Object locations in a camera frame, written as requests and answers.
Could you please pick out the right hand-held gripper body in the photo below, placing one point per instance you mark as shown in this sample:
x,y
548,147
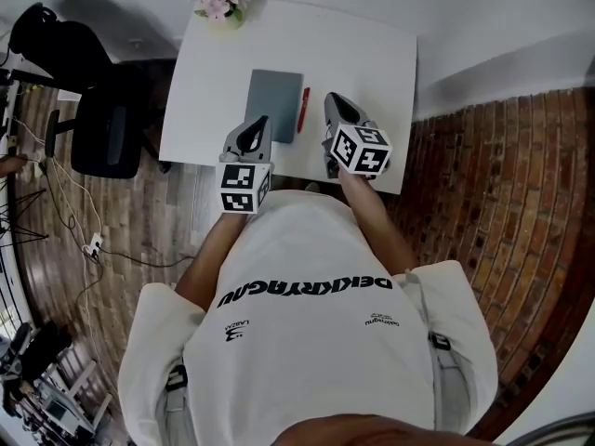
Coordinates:
x,y
360,151

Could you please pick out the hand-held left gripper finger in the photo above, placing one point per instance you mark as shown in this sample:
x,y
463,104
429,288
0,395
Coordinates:
x,y
232,138
266,147

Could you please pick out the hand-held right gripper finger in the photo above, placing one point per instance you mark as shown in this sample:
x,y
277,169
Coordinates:
x,y
353,115
331,112

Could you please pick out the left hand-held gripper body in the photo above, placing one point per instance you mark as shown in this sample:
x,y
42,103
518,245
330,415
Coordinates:
x,y
237,179

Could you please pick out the red pen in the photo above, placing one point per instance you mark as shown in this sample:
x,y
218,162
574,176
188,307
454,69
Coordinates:
x,y
304,109

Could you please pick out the grey notebook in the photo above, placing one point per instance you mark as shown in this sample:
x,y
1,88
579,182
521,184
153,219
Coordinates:
x,y
274,100

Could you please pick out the person's left forearm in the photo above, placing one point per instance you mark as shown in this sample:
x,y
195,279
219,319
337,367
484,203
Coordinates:
x,y
214,258

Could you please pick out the person's right forearm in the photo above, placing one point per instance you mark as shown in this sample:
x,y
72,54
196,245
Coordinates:
x,y
376,221

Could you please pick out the white desk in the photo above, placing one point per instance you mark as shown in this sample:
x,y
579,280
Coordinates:
x,y
362,58

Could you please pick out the black office chair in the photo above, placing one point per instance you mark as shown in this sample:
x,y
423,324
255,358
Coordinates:
x,y
102,133

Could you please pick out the white power strip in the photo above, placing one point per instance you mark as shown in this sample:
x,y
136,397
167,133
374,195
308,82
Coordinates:
x,y
94,243

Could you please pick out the white printed t-shirt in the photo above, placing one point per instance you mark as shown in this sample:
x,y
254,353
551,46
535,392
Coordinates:
x,y
307,351

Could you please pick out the brown stool with black legs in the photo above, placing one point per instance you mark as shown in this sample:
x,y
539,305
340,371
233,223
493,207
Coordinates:
x,y
14,165

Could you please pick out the person's chin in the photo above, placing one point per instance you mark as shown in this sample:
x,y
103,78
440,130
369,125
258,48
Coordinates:
x,y
372,432

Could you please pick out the grey head camera mount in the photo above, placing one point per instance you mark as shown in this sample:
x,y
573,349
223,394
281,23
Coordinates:
x,y
558,430

